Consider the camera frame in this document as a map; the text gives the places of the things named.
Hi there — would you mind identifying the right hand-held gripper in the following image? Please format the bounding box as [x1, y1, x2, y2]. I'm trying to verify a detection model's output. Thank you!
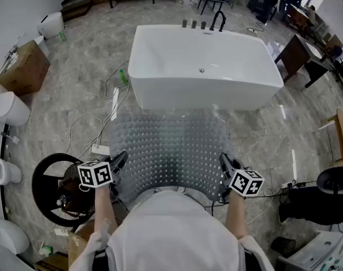
[218, 152, 265, 203]

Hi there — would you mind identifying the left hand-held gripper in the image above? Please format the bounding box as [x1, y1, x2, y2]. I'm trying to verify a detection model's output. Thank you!
[77, 150, 129, 200]

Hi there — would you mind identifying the grey perforated bath mat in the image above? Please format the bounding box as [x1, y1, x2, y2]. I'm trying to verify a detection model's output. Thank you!
[108, 108, 231, 206]

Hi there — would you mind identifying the person's right forearm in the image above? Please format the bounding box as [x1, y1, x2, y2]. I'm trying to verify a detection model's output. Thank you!
[225, 193, 248, 239]

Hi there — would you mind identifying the person's left forearm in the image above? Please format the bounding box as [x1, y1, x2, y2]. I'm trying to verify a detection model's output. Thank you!
[93, 185, 118, 237]

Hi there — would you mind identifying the short white power strip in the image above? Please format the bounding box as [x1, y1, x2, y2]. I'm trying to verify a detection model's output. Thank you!
[91, 144, 110, 155]

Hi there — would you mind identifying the long white power strip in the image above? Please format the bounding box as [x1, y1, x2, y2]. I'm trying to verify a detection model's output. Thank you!
[111, 88, 121, 121]

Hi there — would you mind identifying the brown bag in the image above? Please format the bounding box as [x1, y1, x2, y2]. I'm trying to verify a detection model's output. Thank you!
[58, 162, 96, 217]

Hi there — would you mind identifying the person's white shirt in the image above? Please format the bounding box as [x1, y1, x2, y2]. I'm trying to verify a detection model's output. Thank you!
[69, 190, 276, 271]

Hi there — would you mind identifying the black round chair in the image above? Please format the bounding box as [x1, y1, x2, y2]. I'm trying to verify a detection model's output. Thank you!
[31, 153, 116, 228]

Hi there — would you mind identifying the white bathtub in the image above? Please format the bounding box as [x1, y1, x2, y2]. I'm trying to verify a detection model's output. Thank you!
[127, 24, 285, 112]

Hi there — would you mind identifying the small white plug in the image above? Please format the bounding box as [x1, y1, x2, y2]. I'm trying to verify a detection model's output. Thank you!
[1, 131, 20, 145]

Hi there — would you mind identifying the green packet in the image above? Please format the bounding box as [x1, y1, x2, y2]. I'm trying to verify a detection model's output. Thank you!
[38, 244, 54, 256]

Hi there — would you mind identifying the dark wooden vanity cabinet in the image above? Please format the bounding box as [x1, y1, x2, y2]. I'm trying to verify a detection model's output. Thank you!
[274, 33, 335, 89]

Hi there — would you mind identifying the white appliance box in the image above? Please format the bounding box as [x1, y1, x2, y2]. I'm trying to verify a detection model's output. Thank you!
[275, 230, 343, 271]

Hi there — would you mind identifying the small white bin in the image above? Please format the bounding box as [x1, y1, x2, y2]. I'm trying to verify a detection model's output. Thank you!
[33, 35, 50, 58]

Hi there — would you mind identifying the black bathtub faucet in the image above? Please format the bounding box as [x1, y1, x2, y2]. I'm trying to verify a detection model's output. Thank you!
[209, 10, 227, 33]

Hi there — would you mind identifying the dark wooden platform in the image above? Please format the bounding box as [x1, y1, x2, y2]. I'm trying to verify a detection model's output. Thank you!
[60, 0, 93, 22]

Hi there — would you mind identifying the thin white cable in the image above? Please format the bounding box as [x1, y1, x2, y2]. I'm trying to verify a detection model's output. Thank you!
[246, 186, 282, 225]

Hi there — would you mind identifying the black cable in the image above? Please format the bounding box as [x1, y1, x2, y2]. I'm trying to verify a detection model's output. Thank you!
[202, 181, 316, 208]

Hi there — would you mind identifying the white power cable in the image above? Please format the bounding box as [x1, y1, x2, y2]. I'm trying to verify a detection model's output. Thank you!
[65, 60, 131, 163]

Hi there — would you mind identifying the black wire bin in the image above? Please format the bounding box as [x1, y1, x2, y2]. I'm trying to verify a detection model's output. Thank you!
[271, 237, 296, 258]

